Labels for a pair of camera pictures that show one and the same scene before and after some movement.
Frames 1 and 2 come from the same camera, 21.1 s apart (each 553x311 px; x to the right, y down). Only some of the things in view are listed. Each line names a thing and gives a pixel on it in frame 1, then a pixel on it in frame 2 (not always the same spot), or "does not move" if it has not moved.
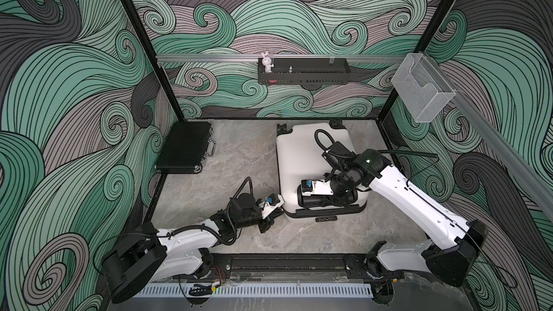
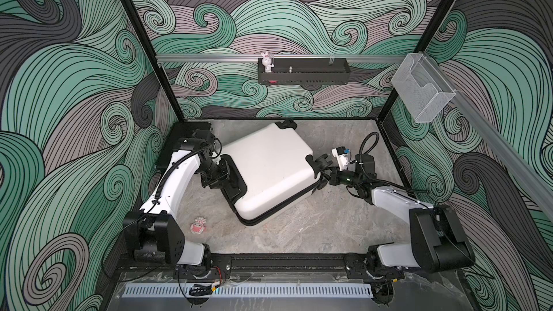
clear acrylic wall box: [420, 89] does not move
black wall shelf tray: [305, 71] does not move
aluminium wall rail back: [287, 57] does not move
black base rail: [298, 267] does not move
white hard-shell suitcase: [299, 157] -> [269, 170]
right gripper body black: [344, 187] -> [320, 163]
